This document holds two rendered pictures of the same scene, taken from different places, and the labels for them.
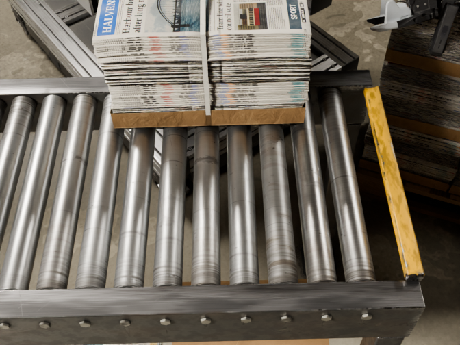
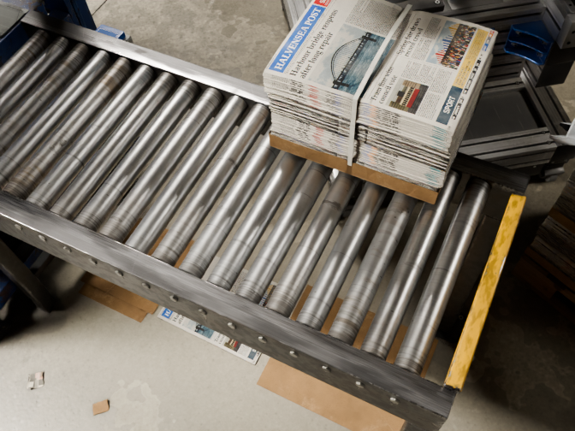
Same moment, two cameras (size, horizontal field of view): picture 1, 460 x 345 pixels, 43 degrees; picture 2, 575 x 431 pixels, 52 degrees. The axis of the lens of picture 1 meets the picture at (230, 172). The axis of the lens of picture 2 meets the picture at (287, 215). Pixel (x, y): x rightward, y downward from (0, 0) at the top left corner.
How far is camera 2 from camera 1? 0.27 m
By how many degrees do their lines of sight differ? 18
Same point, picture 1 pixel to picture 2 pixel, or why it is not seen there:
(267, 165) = (381, 230)
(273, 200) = (368, 264)
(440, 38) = not seen: outside the picture
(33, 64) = (276, 39)
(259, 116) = (394, 184)
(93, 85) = not seen: hidden behind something
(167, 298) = (240, 308)
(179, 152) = (313, 188)
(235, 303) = (289, 338)
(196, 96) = (342, 146)
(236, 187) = (343, 239)
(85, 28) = not seen: hidden behind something
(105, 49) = (272, 83)
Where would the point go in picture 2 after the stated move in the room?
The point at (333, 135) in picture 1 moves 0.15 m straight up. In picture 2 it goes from (456, 227) to (472, 184)
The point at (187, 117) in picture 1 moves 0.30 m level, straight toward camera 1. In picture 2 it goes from (331, 160) to (281, 284)
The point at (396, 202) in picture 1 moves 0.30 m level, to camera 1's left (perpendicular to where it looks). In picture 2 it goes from (475, 315) to (322, 253)
